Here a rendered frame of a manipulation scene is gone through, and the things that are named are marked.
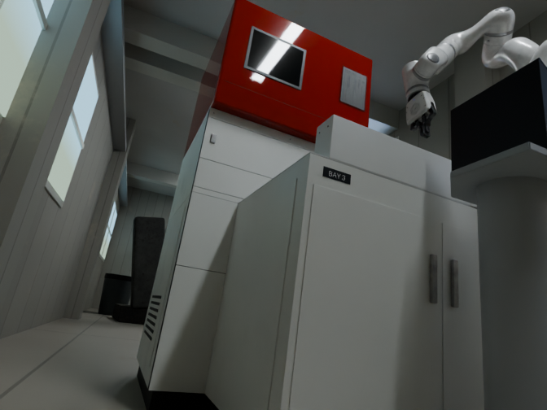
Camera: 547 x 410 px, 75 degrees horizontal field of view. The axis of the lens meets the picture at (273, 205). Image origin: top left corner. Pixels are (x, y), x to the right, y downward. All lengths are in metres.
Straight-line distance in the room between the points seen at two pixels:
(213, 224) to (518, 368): 1.07
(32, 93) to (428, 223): 1.76
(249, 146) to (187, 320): 0.78
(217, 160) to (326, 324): 0.90
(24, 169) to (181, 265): 0.84
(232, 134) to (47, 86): 0.91
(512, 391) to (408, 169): 0.62
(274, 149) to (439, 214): 0.80
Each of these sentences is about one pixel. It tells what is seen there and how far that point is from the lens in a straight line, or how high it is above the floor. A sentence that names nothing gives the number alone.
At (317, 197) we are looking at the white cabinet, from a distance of 0.94.
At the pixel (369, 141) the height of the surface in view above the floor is 0.91.
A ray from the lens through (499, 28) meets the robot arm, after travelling 1.79.
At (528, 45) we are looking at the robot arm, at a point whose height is 1.42.
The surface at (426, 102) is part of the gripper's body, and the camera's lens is 1.38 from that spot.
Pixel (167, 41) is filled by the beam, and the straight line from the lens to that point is 3.80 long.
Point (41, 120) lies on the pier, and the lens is 1.96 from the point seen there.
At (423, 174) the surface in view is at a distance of 1.22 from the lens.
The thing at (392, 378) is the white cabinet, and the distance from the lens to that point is 1.05.
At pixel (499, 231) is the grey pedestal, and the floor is 0.66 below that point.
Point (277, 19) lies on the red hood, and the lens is 1.99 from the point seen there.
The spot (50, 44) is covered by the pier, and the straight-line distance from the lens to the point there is 2.15.
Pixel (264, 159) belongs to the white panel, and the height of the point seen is 1.05.
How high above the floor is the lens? 0.38
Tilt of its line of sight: 17 degrees up
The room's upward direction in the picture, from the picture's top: 8 degrees clockwise
